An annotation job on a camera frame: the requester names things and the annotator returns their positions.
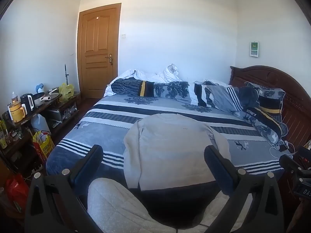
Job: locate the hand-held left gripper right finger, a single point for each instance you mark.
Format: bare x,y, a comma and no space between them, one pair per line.
215,165

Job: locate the yellow electric pot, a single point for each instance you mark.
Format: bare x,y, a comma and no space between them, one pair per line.
16,112

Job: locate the blue floral quilt yellow stripe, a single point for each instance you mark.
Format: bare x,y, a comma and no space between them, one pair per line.
165,89

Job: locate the red plastic bag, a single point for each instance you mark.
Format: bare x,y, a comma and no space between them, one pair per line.
18,191

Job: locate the person's white quilted pants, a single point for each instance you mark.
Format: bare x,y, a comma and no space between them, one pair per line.
116,206

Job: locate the white power strip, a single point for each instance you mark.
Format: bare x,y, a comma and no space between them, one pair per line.
37,168

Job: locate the white rice cooker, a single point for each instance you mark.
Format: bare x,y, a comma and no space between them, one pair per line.
38,99

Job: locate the dark wooden headboard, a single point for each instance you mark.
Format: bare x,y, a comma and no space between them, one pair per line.
291,97

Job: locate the dark wooden side table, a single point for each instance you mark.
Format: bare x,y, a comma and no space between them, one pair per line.
29,136

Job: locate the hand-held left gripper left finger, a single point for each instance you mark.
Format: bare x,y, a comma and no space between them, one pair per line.
93,160

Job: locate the white wall panel green screen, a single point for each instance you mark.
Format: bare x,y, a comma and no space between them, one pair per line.
254,49

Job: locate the wooden door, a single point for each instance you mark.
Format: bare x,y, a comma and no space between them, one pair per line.
98,53

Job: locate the bed with blue striped sheet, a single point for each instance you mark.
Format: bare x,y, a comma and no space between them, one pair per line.
116,126

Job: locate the black electric kettle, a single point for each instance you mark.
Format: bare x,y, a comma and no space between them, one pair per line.
28,103

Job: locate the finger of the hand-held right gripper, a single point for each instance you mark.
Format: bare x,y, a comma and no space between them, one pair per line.
290,163

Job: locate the blue floral pillow yellow stripe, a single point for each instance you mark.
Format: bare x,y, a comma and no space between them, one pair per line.
267,111

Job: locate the yellow plastic bag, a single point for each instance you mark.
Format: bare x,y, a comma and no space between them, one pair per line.
66,92

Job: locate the grey striped garment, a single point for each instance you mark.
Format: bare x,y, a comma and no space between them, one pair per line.
223,97

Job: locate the clear plastic bottle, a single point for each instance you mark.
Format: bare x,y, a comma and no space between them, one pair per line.
14,97

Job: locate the clear plastic water jug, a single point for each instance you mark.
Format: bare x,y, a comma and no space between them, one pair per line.
40,125

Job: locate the cream knit sweater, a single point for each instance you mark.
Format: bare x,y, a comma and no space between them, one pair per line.
170,150

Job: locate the yellow and red bag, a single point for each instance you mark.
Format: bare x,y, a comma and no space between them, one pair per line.
43,146

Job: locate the white duvet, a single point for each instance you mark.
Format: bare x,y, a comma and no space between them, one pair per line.
145,76

